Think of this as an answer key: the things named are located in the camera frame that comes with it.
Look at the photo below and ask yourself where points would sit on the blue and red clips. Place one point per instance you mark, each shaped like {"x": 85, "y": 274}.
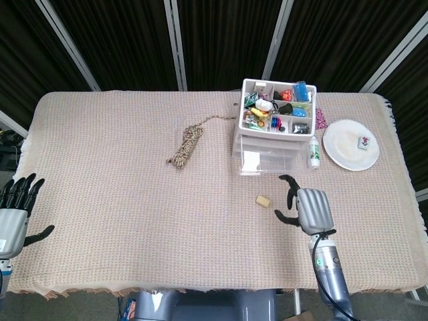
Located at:
{"x": 276, "y": 122}

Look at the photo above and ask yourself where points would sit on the blue plastic bag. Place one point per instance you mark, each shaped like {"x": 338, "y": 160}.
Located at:
{"x": 301, "y": 91}

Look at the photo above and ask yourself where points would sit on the black binder clips pile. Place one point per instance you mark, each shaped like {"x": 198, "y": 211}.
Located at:
{"x": 300, "y": 128}

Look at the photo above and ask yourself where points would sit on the purple patterned packet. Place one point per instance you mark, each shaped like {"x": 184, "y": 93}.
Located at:
{"x": 320, "y": 118}

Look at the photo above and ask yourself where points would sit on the black small object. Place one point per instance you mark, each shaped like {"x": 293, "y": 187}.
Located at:
{"x": 286, "y": 109}

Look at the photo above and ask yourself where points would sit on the white round plate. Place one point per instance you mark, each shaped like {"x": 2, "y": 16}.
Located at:
{"x": 344, "y": 150}

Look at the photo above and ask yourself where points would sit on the orange red small item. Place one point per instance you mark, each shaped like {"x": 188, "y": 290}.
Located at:
{"x": 287, "y": 95}

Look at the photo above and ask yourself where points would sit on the yellow sponge block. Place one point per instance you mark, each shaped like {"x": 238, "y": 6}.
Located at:
{"x": 263, "y": 201}

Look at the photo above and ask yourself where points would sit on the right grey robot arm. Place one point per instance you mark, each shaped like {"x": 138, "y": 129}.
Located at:
{"x": 329, "y": 267}

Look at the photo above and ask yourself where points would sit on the white plastic drawer unit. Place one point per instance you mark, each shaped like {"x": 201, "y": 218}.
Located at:
{"x": 242, "y": 110}

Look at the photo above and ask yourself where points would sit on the white frame post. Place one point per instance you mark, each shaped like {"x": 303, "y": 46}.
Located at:
{"x": 67, "y": 43}
{"x": 391, "y": 53}
{"x": 13, "y": 123}
{"x": 277, "y": 36}
{"x": 176, "y": 43}

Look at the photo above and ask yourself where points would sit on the white paper sheet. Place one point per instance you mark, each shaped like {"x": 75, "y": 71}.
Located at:
{"x": 251, "y": 160}

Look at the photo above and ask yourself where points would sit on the mahjong tile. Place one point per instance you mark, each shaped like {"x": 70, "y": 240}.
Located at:
{"x": 364, "y": 141}

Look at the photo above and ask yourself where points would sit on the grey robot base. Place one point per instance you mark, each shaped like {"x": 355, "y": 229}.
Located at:
{"x": 207, "y": 306}

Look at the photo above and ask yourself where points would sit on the yellow folded item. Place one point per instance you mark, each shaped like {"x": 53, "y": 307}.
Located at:
{"x": 258, "y": 113}

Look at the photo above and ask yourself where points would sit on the white bottle green label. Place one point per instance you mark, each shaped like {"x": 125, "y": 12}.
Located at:
{"x": 313, "y": 154}

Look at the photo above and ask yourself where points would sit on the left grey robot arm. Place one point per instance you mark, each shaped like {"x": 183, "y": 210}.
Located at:
{"x": 4, "y": 274}

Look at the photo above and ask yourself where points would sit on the right black grey robot hand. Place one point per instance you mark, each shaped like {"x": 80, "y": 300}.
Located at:
{"x": 312, "y": 210}

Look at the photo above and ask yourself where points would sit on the beige woven tablecloth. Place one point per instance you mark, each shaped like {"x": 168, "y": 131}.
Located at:
{"x": 133, "y": 217}

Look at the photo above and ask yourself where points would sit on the left black grey robot hand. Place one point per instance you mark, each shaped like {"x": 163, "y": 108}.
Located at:
{"x": 11, "y": 224}

